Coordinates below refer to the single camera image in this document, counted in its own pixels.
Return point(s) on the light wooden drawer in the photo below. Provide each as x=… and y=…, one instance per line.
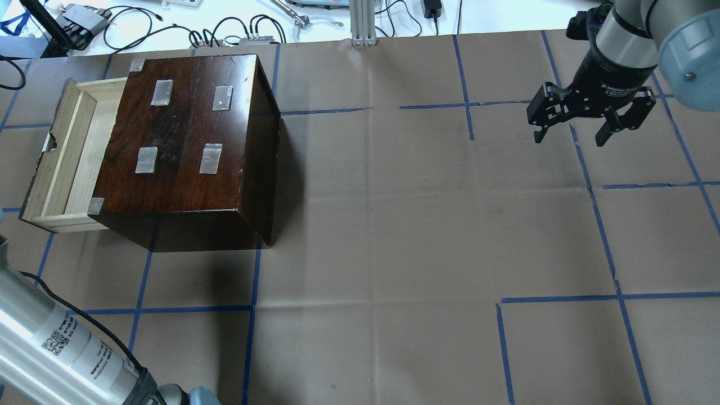
x=61, y=190

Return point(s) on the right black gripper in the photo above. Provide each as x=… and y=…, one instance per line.
x=609, y=80

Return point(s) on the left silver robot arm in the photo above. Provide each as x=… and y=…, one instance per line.
x=54, y=353

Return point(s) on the aluminium frame post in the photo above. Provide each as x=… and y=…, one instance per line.
x=362, y=23

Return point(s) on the black power adapter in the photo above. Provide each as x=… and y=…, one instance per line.
x=432, y=9

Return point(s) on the dark wooden drawer cabinet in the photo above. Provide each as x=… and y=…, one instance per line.
x=191, y=164

